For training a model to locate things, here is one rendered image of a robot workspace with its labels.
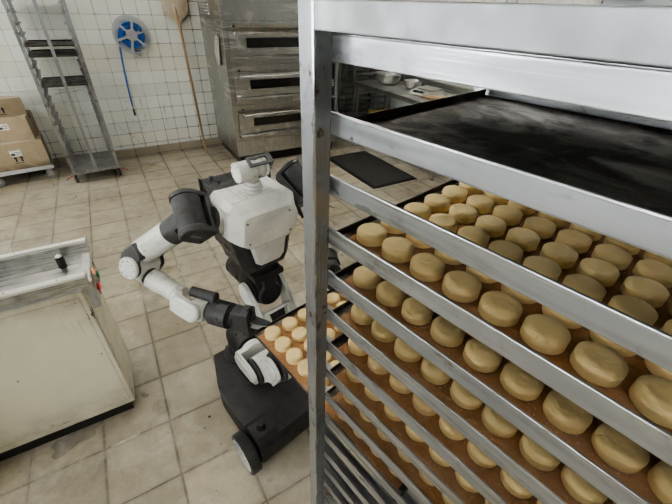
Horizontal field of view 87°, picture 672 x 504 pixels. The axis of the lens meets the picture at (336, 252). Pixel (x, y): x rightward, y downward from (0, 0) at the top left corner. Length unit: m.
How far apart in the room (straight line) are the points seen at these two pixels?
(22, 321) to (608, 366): 1.81
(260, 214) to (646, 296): 0.97
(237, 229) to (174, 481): 1.29
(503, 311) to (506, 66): 0.27
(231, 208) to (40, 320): 0.98
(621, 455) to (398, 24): 0.50
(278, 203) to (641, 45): 1.07
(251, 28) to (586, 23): 4.64
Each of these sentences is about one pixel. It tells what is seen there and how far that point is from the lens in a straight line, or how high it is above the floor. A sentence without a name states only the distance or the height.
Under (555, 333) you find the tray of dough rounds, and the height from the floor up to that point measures 1.51.
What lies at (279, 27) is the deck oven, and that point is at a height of 1.58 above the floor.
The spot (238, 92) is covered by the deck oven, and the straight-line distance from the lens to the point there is 4.86.
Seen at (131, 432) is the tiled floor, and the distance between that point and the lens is 2.28.
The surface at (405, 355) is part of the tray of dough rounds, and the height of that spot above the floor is 1.33.
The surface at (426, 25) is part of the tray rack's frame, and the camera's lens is 0.37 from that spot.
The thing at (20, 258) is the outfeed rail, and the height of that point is 0.88.
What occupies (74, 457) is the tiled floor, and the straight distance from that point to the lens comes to 2.33.
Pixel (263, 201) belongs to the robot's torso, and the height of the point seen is 1.27.
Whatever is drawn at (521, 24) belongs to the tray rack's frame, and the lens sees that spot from 0.33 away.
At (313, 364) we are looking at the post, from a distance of 0.79.
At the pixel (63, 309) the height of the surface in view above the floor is 0.77.
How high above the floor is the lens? 1.81
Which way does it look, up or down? 35 degrees down
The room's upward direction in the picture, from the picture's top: 2 degrees clockwise
